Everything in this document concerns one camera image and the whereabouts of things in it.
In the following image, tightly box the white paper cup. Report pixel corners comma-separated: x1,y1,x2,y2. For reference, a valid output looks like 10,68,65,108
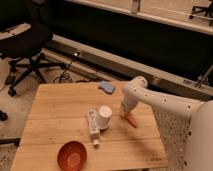
96,106,112,130

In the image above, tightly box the black cable on floor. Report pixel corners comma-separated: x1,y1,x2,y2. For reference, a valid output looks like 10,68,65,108
52,54,101,84

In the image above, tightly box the distant office chair base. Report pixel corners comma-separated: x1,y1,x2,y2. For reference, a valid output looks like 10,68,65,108
189,5,213,25

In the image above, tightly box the red bowl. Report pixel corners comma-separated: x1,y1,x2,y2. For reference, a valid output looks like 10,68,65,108
57,141,87,171

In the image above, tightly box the white tube with label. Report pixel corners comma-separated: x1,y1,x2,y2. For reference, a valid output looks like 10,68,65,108
87,109,100,146

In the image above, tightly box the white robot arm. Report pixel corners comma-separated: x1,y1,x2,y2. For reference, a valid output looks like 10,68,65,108
121,76,213,171

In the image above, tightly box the black office chair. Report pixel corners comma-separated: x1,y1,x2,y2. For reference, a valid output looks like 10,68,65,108
0,23,66,97

